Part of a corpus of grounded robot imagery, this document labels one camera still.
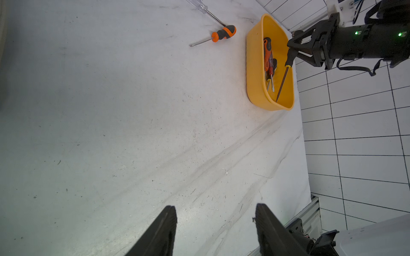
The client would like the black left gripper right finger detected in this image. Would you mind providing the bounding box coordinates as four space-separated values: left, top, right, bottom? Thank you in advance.
254 203 311 256

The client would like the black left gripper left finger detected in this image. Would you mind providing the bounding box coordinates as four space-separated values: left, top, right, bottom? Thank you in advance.
126 205 177 256

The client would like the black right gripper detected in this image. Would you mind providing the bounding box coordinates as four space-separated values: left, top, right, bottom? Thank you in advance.
286 13 341 70

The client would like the long brown black screwdriver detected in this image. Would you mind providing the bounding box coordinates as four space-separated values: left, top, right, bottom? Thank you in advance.
276 48 298 102

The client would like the large orange black screwdriver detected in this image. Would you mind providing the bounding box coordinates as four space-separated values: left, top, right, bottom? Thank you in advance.
263 37 275 92

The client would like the small orange black screwdriver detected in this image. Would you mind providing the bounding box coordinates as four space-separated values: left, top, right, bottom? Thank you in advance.
189 25 237 47

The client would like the small clear screwdriver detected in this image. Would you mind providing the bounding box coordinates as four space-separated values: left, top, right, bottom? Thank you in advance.
186 0 226 27

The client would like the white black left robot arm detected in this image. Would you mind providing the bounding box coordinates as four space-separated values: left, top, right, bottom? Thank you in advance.
127 203 410 256

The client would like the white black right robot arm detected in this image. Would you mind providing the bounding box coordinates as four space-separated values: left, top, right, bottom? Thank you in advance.
285 1 410 76

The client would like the yellow plastic storage box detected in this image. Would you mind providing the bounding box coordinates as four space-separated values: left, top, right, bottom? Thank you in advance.
246 14 295 111

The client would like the aluminium mounting rail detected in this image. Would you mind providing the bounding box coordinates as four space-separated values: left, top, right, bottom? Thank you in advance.
249 196 321 256

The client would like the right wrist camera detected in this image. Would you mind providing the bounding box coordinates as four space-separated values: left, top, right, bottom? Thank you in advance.
326 0 364 27

